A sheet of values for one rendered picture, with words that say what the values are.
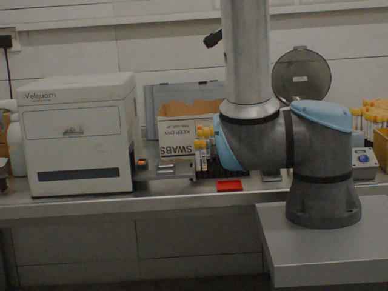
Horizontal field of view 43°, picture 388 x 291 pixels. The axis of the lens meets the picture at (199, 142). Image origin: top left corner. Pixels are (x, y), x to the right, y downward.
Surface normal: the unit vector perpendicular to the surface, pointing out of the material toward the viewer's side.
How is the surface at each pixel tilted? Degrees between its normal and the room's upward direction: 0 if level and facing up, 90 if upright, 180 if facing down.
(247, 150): 100
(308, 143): 87
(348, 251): 1
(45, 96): 90
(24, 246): 90
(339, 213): 72
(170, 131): 91
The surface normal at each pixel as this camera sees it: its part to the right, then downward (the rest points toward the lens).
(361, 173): 0.03, 0.69
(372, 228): -0.07, -0.97
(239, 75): -0.44, 0.43
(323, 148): -0.07, 0.25
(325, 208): -0.22, -0.06
